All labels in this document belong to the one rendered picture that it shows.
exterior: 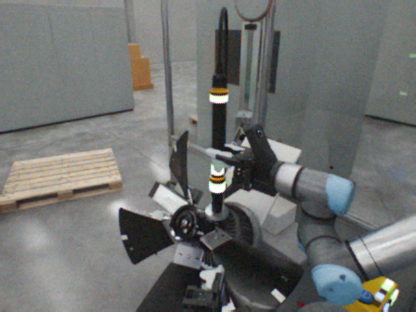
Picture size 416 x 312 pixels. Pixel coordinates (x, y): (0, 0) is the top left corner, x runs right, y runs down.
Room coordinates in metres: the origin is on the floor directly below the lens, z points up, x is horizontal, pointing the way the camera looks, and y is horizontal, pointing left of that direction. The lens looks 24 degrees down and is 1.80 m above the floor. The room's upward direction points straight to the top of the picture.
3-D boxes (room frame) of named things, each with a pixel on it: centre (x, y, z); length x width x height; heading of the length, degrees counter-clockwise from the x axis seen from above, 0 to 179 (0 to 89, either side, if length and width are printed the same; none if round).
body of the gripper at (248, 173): (0.65, -0.13, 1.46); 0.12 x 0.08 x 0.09; 51
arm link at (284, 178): (0.61, -0.19, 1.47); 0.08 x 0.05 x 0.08; 141
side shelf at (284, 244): (1.18, -0.37, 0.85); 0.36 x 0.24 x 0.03; 41
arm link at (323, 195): (0.55, -0.25, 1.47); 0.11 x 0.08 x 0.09; 51
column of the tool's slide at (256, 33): (1.43, -0.20, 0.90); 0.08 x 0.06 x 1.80; 76
